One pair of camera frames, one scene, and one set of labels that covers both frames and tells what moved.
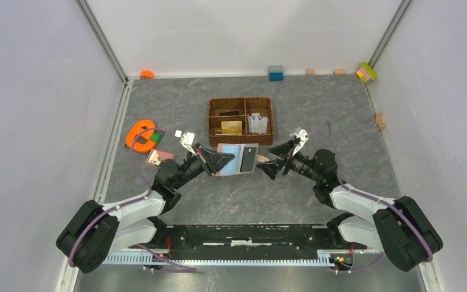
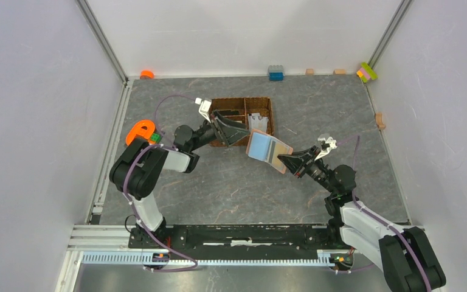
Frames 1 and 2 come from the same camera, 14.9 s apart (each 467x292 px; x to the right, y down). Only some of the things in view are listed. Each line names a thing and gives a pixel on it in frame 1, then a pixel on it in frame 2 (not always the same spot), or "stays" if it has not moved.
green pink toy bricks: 366,72 stays
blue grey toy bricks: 276,73 stays
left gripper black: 214,161 to 231,131
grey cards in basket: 257,124 stays
